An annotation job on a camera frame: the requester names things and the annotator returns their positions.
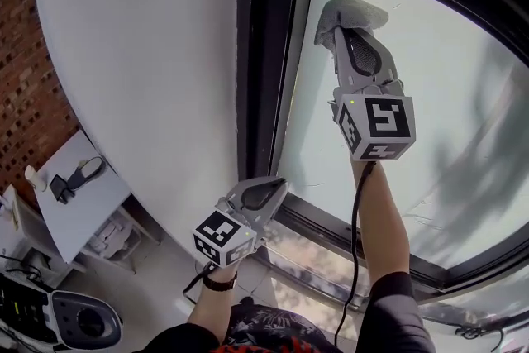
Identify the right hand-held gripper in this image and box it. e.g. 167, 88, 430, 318
328, 26, 417, 162

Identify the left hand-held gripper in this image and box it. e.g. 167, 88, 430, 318
193, 176, 288, 268

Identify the grey cloth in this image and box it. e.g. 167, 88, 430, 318
313, 0, 390, 53

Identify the frosted window glass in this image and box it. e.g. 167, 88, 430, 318
268, 0, 529, 270

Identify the person's right forearm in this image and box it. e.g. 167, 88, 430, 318
350, 155, 410, 294

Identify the person's left forearm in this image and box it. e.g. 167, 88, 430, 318
185, 264, 243, 344

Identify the small clear window pane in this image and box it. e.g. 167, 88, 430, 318
255, 218, 371, 303

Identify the black wristwatch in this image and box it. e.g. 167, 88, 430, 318
202, 272, 239, 293

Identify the white storage rack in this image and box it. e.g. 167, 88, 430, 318
80, 204, 163, 274

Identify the white table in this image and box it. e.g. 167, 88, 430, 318
32, 129, 132, 265

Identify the person's black printed t-shirt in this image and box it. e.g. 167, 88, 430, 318
140, 270, 435, 353

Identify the white grey rounded appliance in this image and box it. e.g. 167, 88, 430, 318
48, 289, 124, 349

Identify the white cup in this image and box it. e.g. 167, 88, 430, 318
23, 164, 47, 192

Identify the white plastic basin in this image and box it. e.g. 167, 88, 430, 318
417, 293, 529, 353

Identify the black electronic device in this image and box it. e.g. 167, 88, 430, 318
0, 272, 59, 346

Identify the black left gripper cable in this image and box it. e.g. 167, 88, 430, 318
181, 260, 218, 307

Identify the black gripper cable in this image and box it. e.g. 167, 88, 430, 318
333, 160, 378, 351
181, 260, 218, 307

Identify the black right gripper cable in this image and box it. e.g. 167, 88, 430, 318
333, 160, 378, 351

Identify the black wire hook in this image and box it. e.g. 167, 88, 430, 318
454, 322, 505, 348

